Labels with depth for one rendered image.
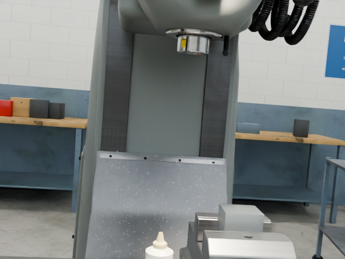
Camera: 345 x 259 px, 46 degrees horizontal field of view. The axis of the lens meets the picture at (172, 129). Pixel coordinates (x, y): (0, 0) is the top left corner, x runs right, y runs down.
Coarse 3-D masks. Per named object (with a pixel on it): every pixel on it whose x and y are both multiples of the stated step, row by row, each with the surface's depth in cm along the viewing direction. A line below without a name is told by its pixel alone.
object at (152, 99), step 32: (96, 32) 102; (96, 64) 99; (128, 64) 96; (160, 64) 98; (192, 64) 98; (224, 64) 99; (96, 96) 98; (128, 96) 97; (160, 96) 98; (192, 96) 99; (224, 96) 99; (96, 128) 98; (128, 128) 98; (160, 128) 99; (192, 128) 100; (224, 128) 100
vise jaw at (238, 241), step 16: (208, 240) 57; (224, 240) 57; (240, 240) 57; (256, 240) 58; (272, 240) 58; (288, 240) 59; (208, 256) 55; (224, 256) 56; (240, 256) 56; (256, 256) 56; (272, 256) 56; (288, 256) 56
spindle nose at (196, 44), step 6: (180, 36) 60; (186, 36) 59; (192, 36) 59; (198, 36) 59; (204, 36) 59; (180, 42) 60; (186, 42) 59; (192, 42) 59; (198, 42) 59; (204, 42) 59; (180, 48) 60; (186, 48) 59; (192, 48) 59; (198, 48) 59; (204, 48) 59; (192, 54) 63; (198, 54) 62; (204, 54) 62
